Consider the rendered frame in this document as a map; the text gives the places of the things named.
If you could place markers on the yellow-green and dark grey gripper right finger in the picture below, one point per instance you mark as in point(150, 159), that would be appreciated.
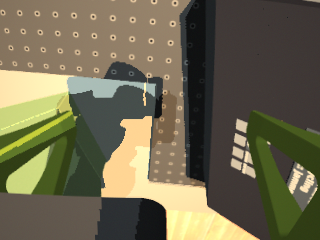
point(281, 209)

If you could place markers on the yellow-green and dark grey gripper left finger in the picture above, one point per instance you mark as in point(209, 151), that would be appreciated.
point(20, 146)

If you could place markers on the beige benchtop instrument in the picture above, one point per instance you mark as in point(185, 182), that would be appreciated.
point(261, 55)

